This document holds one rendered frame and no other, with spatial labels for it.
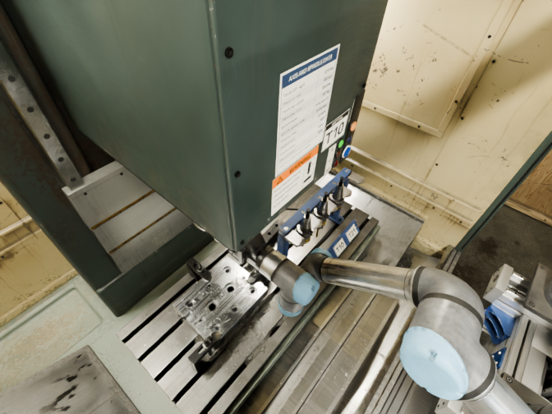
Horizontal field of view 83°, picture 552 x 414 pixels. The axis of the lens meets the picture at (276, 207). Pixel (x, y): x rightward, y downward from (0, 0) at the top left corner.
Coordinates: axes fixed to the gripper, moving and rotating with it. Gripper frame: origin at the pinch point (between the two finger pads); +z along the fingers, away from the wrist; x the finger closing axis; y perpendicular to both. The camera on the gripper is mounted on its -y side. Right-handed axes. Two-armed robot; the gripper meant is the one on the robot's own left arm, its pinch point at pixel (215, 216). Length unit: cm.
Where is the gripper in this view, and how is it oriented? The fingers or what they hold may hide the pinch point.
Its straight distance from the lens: 92.2
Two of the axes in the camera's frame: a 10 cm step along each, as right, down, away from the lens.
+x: 6.4, -5.5, 5.3
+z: -7.6, -5.1, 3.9
